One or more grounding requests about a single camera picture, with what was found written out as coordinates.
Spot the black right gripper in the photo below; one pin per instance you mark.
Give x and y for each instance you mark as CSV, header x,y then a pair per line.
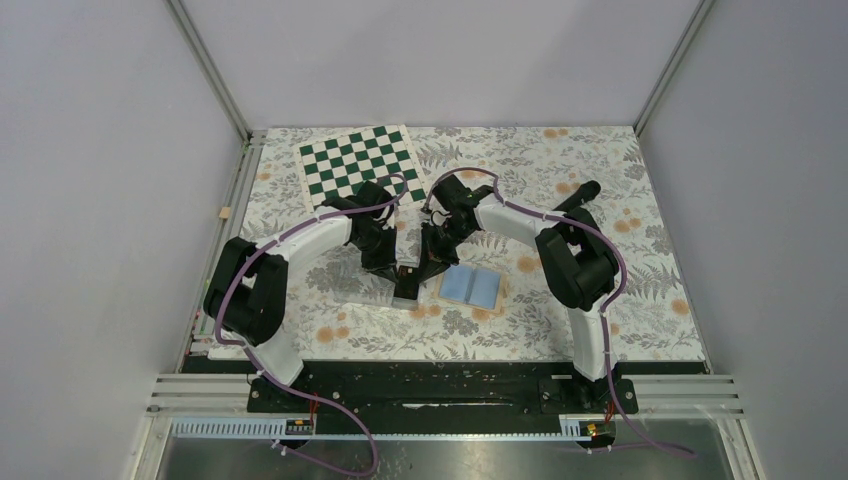
x,y
434,259

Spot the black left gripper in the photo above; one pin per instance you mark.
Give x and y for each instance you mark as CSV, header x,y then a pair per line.
x,y
386,263

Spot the stack of credit cards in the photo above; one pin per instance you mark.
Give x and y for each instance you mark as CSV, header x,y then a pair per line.
x,y
407,283

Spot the beige leather card holder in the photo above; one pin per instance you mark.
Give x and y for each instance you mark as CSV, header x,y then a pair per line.
x,y
476,287

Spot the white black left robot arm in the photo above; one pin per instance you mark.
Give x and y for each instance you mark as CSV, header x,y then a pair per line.
x,y
247,293

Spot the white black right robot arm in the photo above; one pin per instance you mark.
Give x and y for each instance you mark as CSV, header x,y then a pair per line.
x,y
578,265

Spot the clear plastic card box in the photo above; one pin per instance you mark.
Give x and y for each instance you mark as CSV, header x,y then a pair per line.
x,y
353,284

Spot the floral patterned table mat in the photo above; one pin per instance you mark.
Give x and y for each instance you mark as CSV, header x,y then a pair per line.
x,y
538,167

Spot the green white checkerboard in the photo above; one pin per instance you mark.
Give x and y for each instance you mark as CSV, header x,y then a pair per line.
x,y
338,165

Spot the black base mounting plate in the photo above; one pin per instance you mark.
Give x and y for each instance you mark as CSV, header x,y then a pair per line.
x,y
422,397

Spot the aluminium frame rail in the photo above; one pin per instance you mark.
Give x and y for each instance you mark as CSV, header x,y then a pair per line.
x,y
194,367

